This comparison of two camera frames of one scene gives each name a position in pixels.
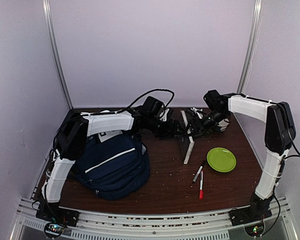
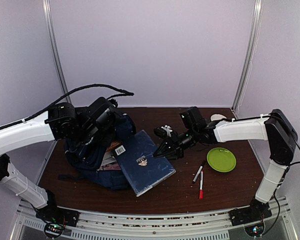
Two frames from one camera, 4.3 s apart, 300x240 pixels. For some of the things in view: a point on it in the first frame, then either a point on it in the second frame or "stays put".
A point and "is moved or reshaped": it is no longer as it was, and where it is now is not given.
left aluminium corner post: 46,6 stays put
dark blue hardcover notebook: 185,142 is moved or reshaped
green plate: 221,159 stays put
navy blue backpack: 115,166 is moved or reshaped
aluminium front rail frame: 116,225 stays put
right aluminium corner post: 257,11 stays put
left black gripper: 170,132 → 110,131
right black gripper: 194,122 → 171,146
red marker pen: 201,191 stays put
